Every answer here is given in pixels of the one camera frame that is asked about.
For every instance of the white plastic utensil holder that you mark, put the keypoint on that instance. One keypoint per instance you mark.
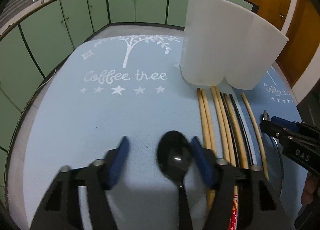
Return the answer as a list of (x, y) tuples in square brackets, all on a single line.
[(224, 41)]

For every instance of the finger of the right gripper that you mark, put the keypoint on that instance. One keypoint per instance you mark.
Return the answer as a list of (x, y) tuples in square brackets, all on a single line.
[(275, 127), (285, 121)]

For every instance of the right hand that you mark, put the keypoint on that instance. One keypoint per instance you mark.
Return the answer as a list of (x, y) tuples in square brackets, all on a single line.
[(310, 188)]

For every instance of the wooden chopstick plain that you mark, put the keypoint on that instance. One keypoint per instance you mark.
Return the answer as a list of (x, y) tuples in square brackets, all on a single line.
[(239, 141)]

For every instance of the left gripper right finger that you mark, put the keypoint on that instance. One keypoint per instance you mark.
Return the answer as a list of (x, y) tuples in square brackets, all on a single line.
[(259, 207)]

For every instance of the green lower kitchen cabinets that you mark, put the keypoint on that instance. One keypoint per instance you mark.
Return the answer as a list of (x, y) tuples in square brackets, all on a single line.
[(36, 44)]

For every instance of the dark blue table mat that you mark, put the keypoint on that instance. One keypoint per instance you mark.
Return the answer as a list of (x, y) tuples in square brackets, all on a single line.
[(271, 94)]

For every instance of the black chopstick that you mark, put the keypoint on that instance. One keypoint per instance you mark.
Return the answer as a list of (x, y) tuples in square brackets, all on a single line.
[(243, 132), (231, 132)]

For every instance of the wooden chopstick orange red end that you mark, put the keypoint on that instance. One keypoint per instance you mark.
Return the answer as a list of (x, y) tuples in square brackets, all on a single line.
[(234, 217), (226, 140)]

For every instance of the light blue table mat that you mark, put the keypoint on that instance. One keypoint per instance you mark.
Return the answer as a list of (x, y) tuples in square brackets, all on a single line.
[(107, 89)]

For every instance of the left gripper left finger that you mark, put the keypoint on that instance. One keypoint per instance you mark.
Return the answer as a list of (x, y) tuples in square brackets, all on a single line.
[(60, 206)]

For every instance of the black plastic spoon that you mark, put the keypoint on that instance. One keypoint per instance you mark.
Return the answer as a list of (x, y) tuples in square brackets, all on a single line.
[(174, 159)]

